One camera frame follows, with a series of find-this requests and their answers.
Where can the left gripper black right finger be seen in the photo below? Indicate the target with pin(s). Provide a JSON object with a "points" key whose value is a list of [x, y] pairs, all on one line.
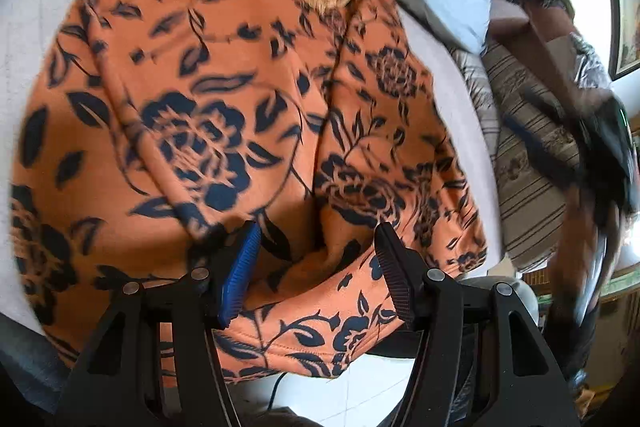
{"points": [[481, 361]]}

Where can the small striped floral cushion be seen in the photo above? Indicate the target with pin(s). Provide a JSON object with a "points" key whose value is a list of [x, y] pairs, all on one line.
{"points": [[477, 82]]}

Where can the brown pink sofa backrest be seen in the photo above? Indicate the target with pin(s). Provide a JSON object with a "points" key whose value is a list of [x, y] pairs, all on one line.
{"points": [[525, 32]]}

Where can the orange black floral blouse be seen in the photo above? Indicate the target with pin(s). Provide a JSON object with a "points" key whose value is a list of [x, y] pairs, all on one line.
{"points": [[154, 123]]}

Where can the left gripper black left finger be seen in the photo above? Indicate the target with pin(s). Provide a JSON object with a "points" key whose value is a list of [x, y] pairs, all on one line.
{"points": [[152, 360]]}

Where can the white grey crumpled cloth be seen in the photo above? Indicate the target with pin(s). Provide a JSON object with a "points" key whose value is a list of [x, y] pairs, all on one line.
{"points": [[589, 72]]}

